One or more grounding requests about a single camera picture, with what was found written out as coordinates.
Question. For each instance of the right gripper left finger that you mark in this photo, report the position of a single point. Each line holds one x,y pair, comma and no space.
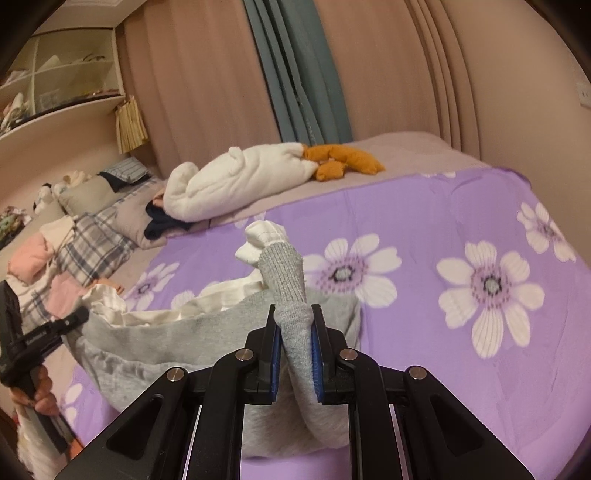
188,425

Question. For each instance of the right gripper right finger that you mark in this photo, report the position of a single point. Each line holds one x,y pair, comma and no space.
403,424

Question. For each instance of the grey New York sweatshirt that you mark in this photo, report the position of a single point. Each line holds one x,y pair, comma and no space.
124,352

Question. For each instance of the person left hand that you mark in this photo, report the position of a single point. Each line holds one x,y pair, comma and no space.
43,401

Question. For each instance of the folded pink garment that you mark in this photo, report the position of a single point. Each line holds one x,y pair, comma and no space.
63,294

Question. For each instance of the rolled pink garment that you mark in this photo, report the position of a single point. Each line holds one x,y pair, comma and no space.
31,258

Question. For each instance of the folded orange garment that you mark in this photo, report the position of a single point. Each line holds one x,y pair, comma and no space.
105,281

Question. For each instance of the colourful patterned cloth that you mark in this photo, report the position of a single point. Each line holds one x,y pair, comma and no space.
12,221

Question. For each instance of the plaid blanket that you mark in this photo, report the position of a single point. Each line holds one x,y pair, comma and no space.
96,250

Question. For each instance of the purple floral bed sheet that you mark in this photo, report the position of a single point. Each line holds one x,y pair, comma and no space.
466,275

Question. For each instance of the small plush toys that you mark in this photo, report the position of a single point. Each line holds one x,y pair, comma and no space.
48,193

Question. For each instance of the grey pillow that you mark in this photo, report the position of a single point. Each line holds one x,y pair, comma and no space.
89,197

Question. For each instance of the dark navy garment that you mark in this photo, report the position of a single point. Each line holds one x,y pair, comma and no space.
160,222

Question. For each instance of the striped pillow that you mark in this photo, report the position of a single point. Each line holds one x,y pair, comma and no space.
125,173

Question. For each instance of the yellow hanging cloth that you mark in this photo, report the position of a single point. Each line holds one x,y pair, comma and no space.
130,129

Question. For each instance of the white goose plush toy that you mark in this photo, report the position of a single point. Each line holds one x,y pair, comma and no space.
240,177

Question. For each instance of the pink beige bed quilt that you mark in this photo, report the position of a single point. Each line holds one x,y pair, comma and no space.
310,212

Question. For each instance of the pink curtain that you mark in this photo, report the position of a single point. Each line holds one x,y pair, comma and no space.
194,70

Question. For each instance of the teal curtain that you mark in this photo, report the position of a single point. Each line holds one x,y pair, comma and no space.
301,78

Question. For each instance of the white wall shelf unit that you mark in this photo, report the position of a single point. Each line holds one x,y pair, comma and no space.
60,70

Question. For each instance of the wall power socket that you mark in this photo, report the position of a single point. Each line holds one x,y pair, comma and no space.
584,94

